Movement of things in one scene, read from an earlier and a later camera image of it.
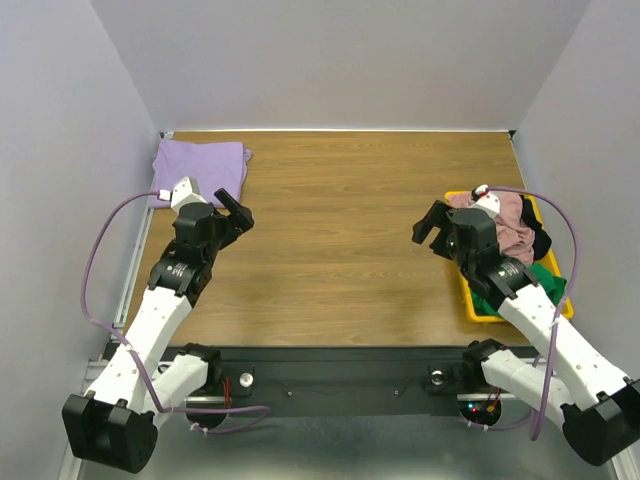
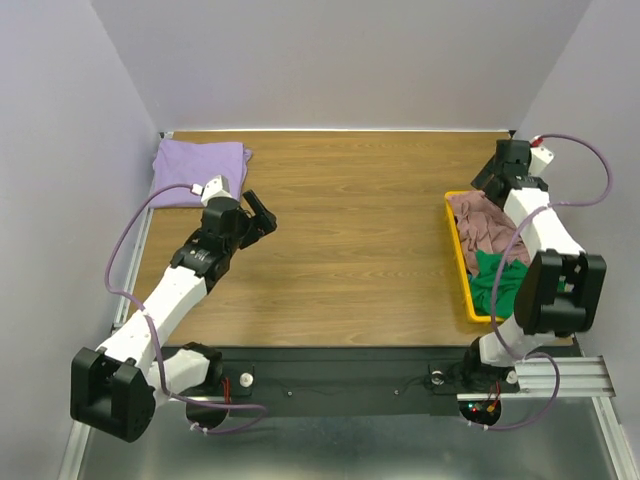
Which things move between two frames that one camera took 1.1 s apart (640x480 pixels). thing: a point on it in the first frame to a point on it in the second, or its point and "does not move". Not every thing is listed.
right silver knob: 437,377 does not move
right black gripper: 440,233 to 491,176
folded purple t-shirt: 211,165 does not move
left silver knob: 246,380 does not move
